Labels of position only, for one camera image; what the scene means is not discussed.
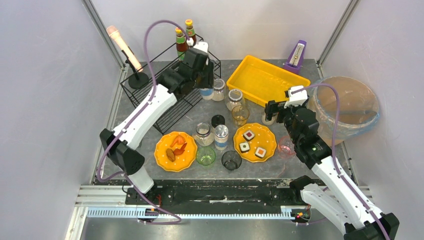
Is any black cap shaker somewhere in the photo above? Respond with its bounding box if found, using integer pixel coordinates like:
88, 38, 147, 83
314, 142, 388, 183
261, 112, 278, 126
211, 114, 226, 129

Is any blue band spice jar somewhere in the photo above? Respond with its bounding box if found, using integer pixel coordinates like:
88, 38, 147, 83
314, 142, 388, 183
214, 124, 229, 151
199, 88, 214, 100

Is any green label sauce bottle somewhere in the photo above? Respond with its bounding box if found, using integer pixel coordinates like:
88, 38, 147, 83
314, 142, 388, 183
175, 27, 189, 62

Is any red label sauce bottle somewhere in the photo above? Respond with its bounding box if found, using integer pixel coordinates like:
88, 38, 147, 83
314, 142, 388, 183
185, 19, 197, 45

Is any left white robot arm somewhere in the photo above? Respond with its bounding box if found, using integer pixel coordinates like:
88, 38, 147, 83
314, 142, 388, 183
99, 43, 214, 194

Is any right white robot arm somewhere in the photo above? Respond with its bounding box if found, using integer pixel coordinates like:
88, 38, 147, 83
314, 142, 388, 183
264, 100, 400, 240

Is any open glass jar back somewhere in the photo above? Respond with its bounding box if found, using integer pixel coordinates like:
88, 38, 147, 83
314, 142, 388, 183
212, 78, 226, 102

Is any open glass jar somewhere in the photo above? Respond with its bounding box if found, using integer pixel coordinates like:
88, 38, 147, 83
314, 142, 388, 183
192, 122, 215, 147
212, 78, 226, 102
226, 88, 246, 111

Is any yellow plastic bin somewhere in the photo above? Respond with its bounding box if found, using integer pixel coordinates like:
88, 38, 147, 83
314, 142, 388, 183
226, 55, 311, 107

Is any amber glass cup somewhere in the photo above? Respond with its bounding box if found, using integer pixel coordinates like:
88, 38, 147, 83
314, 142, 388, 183
231, 105, 250, 128

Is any red centre sushi piece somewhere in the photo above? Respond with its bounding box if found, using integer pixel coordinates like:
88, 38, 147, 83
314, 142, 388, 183
242, 129, 256, 142

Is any open glass jar middle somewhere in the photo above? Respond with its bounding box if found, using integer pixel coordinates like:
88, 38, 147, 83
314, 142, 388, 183
226, 88, 246, 111

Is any yellow plate with sushi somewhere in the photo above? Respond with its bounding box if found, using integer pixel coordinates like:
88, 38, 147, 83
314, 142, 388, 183
233, 123, 277, 163

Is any pink glass cup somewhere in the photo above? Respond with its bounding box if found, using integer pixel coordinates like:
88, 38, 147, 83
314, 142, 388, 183
277, 135, 296, 159

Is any orange centre sushi piece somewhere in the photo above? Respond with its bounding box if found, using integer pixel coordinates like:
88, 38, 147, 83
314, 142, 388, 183
254, 147, 267, 159

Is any green centre sushi piece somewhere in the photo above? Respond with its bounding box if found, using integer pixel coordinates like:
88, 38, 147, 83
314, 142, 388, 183
238, 141, 251, 153

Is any purple metronome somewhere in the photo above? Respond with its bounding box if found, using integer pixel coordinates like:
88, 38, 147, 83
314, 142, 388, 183
283, 40, 307, 74

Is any open glass jar front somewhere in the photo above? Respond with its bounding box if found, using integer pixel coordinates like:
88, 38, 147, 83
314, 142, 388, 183
192, 122, 215, 147

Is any pink microphone on stand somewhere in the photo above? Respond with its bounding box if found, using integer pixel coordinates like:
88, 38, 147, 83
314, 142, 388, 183
106, 25, 149, 90

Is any dark glass cup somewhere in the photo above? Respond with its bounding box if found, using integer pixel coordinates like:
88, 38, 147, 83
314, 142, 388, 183
221, 150, 242, 171

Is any orange chicken wing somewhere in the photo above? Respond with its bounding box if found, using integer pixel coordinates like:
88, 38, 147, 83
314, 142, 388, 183
170, 134, 186, 148

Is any green glass cup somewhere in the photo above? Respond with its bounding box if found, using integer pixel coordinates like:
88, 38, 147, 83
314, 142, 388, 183
196, 146, 216, 166

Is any red chicken wing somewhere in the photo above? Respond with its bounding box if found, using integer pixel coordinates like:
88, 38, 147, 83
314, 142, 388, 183
173, 142, 187, 156

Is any yellow plate with chicken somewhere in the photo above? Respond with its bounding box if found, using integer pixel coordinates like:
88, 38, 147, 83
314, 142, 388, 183
154, 131, 198, 172

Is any round bin with plastic liner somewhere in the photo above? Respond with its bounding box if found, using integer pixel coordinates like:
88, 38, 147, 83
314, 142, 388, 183
307, 76, 380, 146

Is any brown chicken piece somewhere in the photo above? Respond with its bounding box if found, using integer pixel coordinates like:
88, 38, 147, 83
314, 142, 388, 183
165, 148, 176, 162

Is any black wire rack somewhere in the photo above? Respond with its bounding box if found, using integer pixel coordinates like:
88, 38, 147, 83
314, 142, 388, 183
120, 42, 203, 135

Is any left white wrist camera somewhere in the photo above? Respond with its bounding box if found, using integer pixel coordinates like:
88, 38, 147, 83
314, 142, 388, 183
185, 38, 209, 58

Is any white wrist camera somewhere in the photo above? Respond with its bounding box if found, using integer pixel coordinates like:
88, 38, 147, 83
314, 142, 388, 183
185, 38, 209, 58
284, 85, 308, 108

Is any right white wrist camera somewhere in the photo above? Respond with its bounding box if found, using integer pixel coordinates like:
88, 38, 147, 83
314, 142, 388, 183
284, 85, 308, 108

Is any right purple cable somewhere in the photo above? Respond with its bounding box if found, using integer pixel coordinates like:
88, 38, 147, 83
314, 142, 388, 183
291, 82, 392, 240

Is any purple cable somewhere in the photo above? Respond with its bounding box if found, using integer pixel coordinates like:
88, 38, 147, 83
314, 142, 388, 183
96, 19, 193, 225
291, 82, 392, 240

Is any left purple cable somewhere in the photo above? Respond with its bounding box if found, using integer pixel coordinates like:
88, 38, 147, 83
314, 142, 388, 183
96, 19, 193, 225

